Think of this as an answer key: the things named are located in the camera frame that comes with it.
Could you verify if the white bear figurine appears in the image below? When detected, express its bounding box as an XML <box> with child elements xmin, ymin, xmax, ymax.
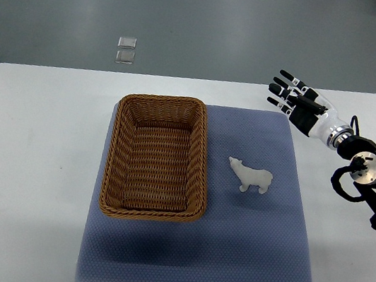
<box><xmin>228</xmin><ymin>156</ymin><xmax>274</xmax><ymax>194</ymax></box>

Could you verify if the brown wicker basket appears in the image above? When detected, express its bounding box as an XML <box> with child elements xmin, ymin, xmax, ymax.
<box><xmin>99</xmin><ymin>94</ymin><xmax>208</xmax><ymax>223</ymax></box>

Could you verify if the lower floor metal plate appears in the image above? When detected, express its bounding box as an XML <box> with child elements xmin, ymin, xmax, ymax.
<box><xmin>115</xmin><ymin>49</ymin><xmax>135</xmax><ymax>64</ymax></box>

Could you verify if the upper floor metal plate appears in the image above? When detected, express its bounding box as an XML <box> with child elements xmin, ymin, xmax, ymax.
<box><xmin>118</xmin><ymin>36</ymin><xmax>137</xmax><ymax>49</ymax></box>

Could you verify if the blue foam mat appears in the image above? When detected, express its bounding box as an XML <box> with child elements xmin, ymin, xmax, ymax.
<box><xmin>76</xmin><ymin>94</ymin><xmax>312</xmax><ymax>282</ymax></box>

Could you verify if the floor metal plate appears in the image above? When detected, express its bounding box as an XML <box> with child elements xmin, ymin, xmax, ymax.
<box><xmin>115</xmin><ymin>49</ymin><xmax>135</xmax><ymax>64</ymax></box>
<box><xmin>118</xmin><ymin>36</ymin><xmax>137</xmax><ymax>49</ymax></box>

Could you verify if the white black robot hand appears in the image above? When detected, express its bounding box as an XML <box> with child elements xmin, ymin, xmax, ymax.
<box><xmin>267</xmin><ymin>70</ymin><xmax>355</xmax><ymax>150</ymax></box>

